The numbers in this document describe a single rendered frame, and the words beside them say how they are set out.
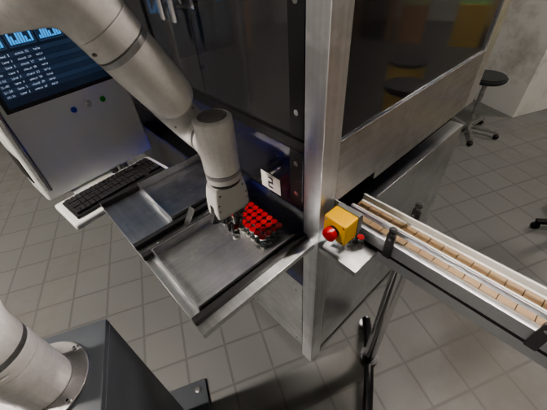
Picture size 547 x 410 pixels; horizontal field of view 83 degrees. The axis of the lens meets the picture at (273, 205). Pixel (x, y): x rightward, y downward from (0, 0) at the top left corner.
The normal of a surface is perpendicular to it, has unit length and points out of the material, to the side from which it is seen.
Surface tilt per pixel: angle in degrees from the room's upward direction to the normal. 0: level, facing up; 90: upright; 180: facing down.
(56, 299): 0
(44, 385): 90
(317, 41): 90
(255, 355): 0
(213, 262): 0
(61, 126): 90
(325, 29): 90
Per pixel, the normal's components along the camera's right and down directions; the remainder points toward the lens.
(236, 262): -0.06, -0.74
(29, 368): 0.96, 0.14
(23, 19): -0.03, 0.98
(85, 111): 0.77, 0.40
